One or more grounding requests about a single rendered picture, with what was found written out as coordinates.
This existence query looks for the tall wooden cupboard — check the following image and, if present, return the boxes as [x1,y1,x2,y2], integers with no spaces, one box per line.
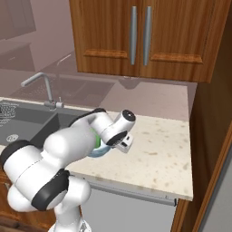
[169,0,232,232]

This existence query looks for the wire sink basket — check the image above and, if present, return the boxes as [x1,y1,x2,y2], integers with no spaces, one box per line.
[0,101,18,128]

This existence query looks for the wooden wall cupboard door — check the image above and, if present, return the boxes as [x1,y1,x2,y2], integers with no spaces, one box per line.
[139,0,232,83]
[69,0,141,77]

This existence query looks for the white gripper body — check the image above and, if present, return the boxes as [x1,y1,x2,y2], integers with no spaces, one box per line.
[116,140,134,154]

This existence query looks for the grey dishwasher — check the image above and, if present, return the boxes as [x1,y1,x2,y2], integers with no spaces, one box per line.
[79,176,179,232]

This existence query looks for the pale blue bowl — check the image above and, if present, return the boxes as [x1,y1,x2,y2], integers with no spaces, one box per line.
[87,143,113,160]

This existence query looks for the grey metal tap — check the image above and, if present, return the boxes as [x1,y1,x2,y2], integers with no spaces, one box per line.
[20,72,65,111]

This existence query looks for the dark grey sink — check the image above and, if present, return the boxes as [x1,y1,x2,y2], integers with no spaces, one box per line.
[0,99,93,151]

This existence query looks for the grey cupboard door handle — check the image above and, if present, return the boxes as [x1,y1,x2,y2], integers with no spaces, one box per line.
[142,5,153,67]
[129,5,138,66]

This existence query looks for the green cup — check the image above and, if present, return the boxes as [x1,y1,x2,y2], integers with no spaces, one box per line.
[90,128,102,150]

